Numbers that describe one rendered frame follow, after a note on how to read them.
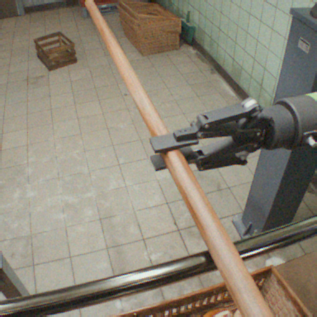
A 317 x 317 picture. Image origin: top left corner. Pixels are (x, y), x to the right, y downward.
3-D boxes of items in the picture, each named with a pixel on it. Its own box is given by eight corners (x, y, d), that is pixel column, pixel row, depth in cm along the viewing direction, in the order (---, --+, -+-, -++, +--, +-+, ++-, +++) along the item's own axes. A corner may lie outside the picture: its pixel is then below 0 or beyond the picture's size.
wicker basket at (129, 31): (136, 58, 331) (134, 32, 312) (119, 38, 368) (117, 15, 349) (179, 49, 345) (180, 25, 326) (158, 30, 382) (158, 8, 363)
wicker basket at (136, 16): (137, 41, 317) (136, 14, 298) (118, 23, 354) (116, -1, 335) (182, 33, 332) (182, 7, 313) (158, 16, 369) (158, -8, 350)
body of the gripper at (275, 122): (300, 118, 51) (252, 129, 49) (288, 157, 57) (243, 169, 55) (276, 93, 57) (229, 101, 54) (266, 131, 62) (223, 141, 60)
